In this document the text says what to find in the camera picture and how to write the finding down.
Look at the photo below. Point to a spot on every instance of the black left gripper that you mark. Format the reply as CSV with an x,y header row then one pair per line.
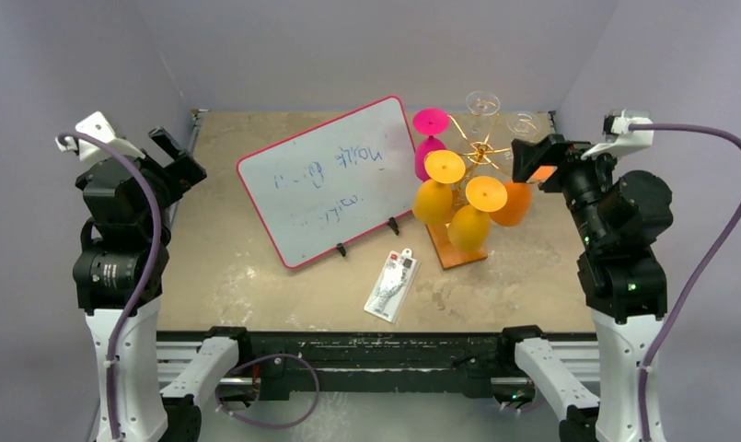
x,y
179,174

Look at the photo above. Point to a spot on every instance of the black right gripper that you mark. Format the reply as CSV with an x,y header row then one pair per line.
x,y
556,168

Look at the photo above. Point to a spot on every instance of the gold wire wine glass rack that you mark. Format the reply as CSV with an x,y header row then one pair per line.
x,y
456,203

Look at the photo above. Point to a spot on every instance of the yellow wine glass front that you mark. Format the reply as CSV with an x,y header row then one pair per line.
x,y
471,223

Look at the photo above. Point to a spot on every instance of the yellow wine glass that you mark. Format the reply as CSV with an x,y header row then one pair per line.
x,y
433,201
471,223

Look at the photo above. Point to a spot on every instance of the red framed whiteboard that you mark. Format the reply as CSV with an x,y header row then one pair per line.
x,y
333,183

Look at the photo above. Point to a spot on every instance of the white plastic packaged item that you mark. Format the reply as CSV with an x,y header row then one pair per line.
x,y
392,285

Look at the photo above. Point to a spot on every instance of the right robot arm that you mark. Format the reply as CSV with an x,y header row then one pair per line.
x,y
618,220

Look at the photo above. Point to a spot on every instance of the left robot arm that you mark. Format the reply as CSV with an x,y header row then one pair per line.
x,y
118,287

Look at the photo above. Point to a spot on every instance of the clear wine glass right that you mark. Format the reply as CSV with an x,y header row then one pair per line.
x,y
523,125

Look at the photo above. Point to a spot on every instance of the clear wine glass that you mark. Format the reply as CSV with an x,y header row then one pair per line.
x,y
523,125
484,107

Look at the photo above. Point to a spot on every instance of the orange wine glass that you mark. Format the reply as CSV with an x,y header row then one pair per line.
x,y
519,198

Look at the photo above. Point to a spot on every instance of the clear wine glass left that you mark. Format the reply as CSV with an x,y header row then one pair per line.
x,y
484,107

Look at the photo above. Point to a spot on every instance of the pink wine glass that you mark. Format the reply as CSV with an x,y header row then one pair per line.
x,y
429,122

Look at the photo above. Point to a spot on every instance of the yellow wine glass left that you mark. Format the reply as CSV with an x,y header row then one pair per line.
x,y
433,201

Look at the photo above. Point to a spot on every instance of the black whiteboard stand foot right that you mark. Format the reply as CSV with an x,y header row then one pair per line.
x,y
393,225

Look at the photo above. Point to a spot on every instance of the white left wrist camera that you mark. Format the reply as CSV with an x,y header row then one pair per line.
x,y
97,125

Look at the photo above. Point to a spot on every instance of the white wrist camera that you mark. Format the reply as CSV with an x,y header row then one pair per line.
x,y
621,141
97,125

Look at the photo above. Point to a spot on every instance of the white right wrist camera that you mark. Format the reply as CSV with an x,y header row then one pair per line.
x,y
621,141

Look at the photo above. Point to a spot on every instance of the black metal base frame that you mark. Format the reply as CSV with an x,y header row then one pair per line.
x,y
473,364

